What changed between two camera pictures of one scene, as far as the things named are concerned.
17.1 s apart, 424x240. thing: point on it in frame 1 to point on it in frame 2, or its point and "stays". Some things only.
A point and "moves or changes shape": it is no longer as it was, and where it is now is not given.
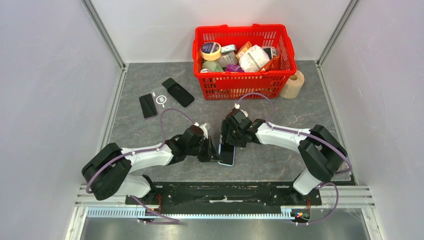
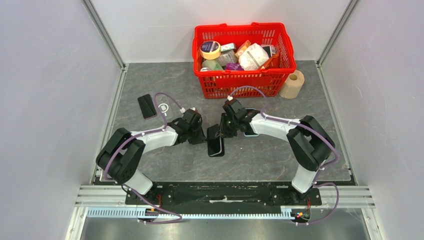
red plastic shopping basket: (240, 85) stays
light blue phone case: (227, 152) moves or changes shape
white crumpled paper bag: (253, 59) stays
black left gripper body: (200, 150) to (196, 134)
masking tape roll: (210, 51) stays
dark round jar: (271, 51) stays
